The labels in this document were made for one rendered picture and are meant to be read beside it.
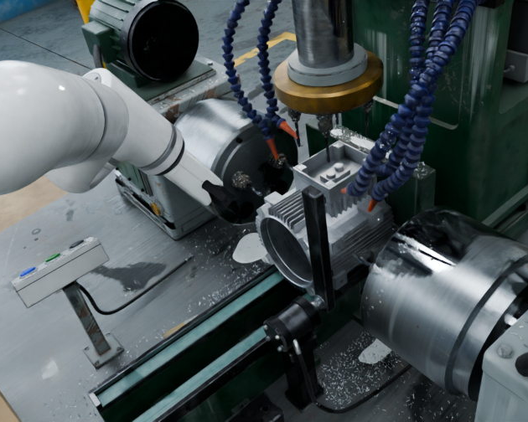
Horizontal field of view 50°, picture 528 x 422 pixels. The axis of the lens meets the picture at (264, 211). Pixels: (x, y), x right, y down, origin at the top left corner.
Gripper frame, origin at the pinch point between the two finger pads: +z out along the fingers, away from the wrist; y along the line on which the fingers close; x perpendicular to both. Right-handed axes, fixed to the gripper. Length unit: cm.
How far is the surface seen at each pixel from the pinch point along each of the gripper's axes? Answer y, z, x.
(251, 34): -295, 206, 124
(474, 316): 43.8, 8.4, 7.1
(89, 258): -17.0, -1.5, -24.1
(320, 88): 9.8, -6.5, 22.5
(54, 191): -194, 91, -46
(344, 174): 7.5, 14.5, 17.0
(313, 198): 20.5, -5.2, 7.5
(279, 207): 3.9, 9.6, 4.9
